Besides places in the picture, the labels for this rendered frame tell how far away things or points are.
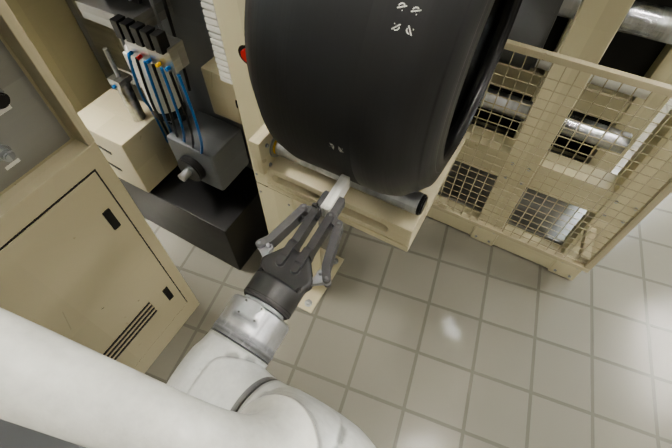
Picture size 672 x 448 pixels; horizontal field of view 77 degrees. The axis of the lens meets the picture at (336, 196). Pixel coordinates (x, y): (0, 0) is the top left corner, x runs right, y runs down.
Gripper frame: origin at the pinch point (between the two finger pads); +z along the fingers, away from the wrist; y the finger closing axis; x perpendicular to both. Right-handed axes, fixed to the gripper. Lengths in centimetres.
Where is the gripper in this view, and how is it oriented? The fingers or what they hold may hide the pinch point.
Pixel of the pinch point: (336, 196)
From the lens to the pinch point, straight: 66.8
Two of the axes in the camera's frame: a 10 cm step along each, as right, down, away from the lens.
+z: 4.9, -7.6, 4.2
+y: -8.7, -4.0, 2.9
